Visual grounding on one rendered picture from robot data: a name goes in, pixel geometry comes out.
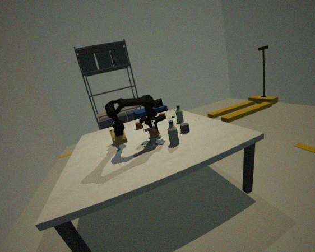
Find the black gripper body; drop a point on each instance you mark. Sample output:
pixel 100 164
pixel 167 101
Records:
pixel 151 116

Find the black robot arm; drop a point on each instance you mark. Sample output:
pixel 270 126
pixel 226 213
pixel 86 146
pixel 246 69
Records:
pixel 146 100

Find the dark grey cylinder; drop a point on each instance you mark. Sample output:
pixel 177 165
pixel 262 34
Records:
pixel 184 128

